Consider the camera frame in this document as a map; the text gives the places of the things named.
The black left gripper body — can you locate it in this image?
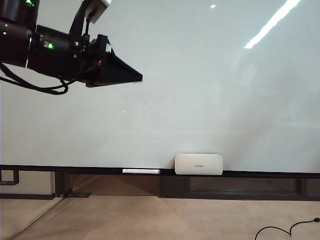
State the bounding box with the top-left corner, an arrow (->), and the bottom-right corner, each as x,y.
71,34 -> 112,88

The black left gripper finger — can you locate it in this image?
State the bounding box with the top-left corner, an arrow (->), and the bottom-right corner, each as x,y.
99,47 -> 144,85
85,80 -> 138,89

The large white glass whiteboard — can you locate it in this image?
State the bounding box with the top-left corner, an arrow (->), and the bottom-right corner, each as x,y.
0,0 -> 320,174

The black whiteboard ledge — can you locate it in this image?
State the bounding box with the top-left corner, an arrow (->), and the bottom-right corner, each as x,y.
0,164 -> 320,179

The capped white whiteboard marker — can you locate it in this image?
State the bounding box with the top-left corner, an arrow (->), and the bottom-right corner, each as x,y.
122,168 -> 161,176

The white whiteboard eraser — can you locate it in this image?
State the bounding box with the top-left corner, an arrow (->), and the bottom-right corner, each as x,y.
174,153 -> 224,177

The black skirting strip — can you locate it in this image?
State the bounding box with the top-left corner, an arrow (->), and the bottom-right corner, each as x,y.
0,193 -> 55,201

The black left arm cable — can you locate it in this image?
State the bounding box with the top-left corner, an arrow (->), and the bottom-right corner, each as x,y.
0,61 -> 76,96

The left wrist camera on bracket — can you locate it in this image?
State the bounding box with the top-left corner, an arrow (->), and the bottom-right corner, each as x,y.
68,0 -> 114,51

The black pipe bracket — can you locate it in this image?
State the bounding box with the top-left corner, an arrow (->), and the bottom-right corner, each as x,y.
0,169 -> 20,186

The black floor cable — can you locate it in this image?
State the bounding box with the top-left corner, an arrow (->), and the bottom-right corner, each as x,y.
254,217 -> 320,240

